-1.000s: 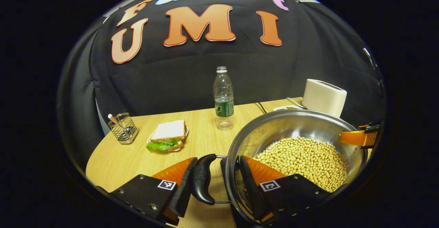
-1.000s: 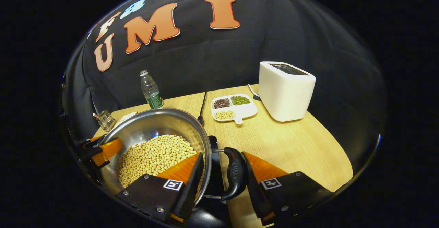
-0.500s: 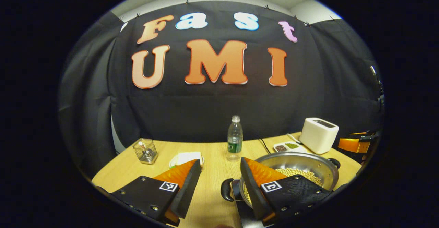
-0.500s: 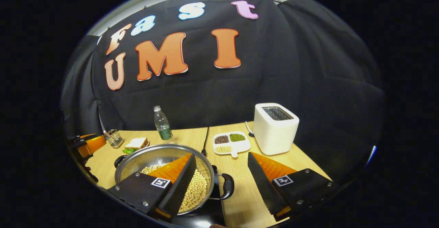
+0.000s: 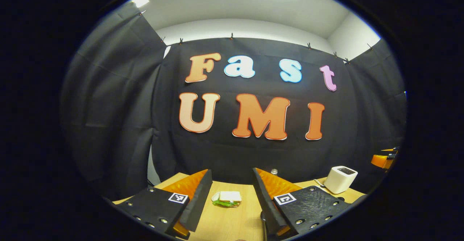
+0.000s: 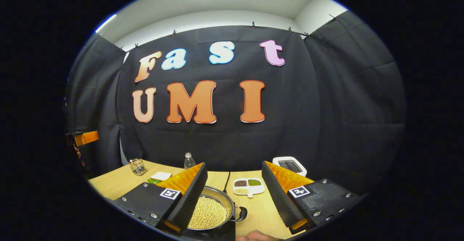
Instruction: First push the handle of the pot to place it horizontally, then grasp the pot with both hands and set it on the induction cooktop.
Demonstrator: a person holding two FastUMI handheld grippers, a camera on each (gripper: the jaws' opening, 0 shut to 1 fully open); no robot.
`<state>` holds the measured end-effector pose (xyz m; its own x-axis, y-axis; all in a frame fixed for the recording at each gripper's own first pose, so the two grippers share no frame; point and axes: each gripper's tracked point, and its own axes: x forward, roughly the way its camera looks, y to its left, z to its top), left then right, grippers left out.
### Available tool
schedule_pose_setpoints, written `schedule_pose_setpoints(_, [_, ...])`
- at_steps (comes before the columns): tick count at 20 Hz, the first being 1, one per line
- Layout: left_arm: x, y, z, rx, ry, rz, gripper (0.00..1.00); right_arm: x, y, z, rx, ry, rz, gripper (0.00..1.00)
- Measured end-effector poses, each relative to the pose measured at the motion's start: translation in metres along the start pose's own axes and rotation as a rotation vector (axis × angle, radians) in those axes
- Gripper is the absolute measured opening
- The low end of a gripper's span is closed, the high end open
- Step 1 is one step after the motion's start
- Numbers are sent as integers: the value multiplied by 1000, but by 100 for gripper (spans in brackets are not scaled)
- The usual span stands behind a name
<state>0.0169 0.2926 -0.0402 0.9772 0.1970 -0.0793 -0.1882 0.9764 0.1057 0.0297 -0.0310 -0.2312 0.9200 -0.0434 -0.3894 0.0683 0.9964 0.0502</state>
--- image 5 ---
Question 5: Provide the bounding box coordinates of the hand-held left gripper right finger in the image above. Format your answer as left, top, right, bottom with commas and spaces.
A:
252, 167, 351, 239

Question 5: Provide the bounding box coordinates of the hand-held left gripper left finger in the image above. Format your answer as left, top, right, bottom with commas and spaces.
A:
115, 169, 214, 240

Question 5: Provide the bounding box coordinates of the toy sandwich with lettuce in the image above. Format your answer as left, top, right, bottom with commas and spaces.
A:
212, 191, 242, 208

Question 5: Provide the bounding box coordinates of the white toaster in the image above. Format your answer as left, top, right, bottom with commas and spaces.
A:
323, 166, 359, 194

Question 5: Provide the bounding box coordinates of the row of backdrop clips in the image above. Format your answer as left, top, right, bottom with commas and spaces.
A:
138, 10, 374, 64

